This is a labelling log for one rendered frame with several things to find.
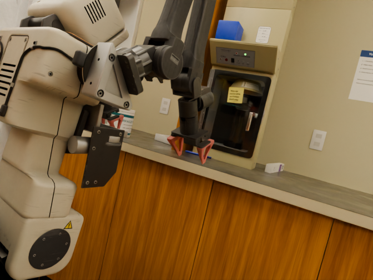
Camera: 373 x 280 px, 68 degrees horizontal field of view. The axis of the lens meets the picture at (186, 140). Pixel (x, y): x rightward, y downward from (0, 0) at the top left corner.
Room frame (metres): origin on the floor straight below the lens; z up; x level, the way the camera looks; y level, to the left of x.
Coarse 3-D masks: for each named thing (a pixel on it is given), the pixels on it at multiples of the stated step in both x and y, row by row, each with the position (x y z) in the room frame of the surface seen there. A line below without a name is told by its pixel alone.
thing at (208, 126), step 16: (224, 80) 1.41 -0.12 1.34; (240, 80) 1.38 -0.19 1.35; (256, 80) 1.35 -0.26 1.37; (224, 96) 1.41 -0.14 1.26; (256, 96) 1.34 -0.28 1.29; (208, 112) 1.43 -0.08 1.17; (224, 112) 1.40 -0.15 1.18; (240, 112) 1.37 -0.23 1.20; (256, 112) 1.33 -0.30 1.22; (208, 128) 1.42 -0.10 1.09; (224, 128) 1.39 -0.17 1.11; (240, 128) 1.36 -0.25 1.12; (256, 128) 1.33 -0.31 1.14; (224, 144) 1.38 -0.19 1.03; (240, 144) 1.35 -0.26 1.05
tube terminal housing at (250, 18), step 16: (224, 16) 1.46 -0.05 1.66; (240, 16) 1.42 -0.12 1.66; (256, 16) 1.39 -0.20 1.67; (272, 16) 1.36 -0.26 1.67; (288, 16) 1.33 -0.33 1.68; (256, 32) 1.39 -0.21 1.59; (272, 32) 1.36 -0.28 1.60; (288, 32) 1.40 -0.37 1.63; (272, 80) 1.33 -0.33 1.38; (272, 96) 1.41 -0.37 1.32; (256, 144) 1.33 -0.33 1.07; (224, 160) 1.39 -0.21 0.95; (240, 160) 1.36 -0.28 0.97; (256, 160) 1.43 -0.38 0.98
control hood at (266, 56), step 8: (216, 40) 1.34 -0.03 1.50; (224, 40) 1.32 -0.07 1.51; (232, 40) 1.31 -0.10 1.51; (240, 48) 1.31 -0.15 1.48; (248, 48) 1.29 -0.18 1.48; (256, 48) 1.27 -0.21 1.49; (264, 48) 1.26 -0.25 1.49; (272, 48) 1.24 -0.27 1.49; (256, 56) 1.30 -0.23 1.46; (264, 56) 1.28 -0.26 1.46; (272, 56) 1.26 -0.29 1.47; (216, 64) 1.43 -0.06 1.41; (224, 64) 1.40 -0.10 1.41; (256, 64) 1.32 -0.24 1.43; (264, 64) 1.31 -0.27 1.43; (272, 64) 1.29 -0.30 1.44; (272, 72) 1.32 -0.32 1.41
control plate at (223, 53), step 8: (216, 48) 1.36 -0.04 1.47; (224, 48) 1.35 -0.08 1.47; (232, 48) 1.33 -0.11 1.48; (216, 56) 1.39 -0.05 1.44; (224, 56) 1.37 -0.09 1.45; (232, 56) 1.35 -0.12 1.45; (240, 56) 1.33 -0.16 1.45; (248, 56) 1.32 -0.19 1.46; (232, 64) 1.38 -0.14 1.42; (240, 64) 1.36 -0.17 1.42; (248, 64) 1.34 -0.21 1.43
